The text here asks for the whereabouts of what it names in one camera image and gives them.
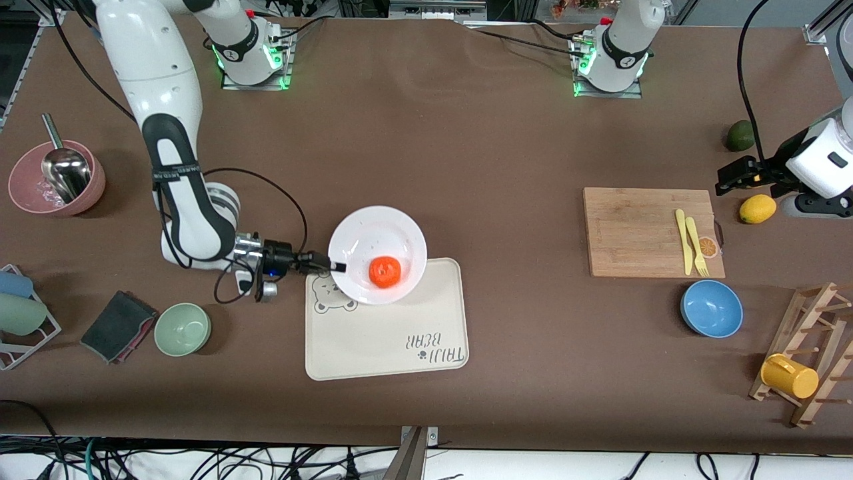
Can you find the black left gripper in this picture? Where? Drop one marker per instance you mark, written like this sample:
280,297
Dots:
764,172

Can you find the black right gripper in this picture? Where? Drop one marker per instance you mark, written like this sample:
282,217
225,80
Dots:
280,256

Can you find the white round plate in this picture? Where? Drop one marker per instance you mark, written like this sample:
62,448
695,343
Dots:
360,240

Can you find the orange mandarin fruit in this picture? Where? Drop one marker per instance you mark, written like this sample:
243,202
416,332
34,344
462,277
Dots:
384,272

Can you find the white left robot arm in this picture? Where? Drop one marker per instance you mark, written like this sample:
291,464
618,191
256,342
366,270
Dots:
623,46

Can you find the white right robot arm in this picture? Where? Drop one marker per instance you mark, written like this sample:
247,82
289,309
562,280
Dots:
153,73

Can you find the green avocado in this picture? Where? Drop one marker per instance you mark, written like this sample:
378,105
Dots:
740,136

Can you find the yellow plastic fork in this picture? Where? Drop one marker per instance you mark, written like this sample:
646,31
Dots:
694,238

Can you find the toy orange slice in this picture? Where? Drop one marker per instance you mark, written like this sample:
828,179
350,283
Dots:
709,248

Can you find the yellow plastic knife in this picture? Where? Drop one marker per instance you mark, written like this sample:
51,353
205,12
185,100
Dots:
687,256

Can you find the cream bear print tray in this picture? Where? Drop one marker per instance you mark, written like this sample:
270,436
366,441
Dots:
400,333

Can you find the wooden cutting board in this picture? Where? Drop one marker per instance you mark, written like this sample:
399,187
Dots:
613,220

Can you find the blue bowl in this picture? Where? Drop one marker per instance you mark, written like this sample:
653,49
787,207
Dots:
712,308

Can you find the pale green bowl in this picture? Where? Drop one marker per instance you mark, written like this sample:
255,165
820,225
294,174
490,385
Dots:
182,330

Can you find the wooden mug rack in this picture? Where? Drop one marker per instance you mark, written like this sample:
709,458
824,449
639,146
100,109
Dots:
789,346

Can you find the dark grey folded cloth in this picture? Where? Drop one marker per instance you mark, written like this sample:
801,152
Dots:
116,326

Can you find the yellow mug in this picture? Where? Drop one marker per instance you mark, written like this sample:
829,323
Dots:
793,378

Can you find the metal scoop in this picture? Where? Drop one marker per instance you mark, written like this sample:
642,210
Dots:
66,170

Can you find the grey metal equipment box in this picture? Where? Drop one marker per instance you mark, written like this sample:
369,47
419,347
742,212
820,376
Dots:
433,8

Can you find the pink bowl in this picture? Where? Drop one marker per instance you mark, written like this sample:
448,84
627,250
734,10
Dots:
26,193

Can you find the pale green cup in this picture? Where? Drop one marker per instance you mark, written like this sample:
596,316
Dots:
20,314

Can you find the blue cup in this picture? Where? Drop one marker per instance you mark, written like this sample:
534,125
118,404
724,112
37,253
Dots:
13,285

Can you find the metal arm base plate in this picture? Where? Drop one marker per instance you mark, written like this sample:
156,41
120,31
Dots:
256,86
610,94

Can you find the aluminium frame corner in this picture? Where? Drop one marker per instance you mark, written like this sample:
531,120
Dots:
816,33

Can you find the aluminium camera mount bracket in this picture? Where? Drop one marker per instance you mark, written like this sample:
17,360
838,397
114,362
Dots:
413,460

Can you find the aluminium frame rail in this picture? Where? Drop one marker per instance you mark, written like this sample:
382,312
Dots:
53,18

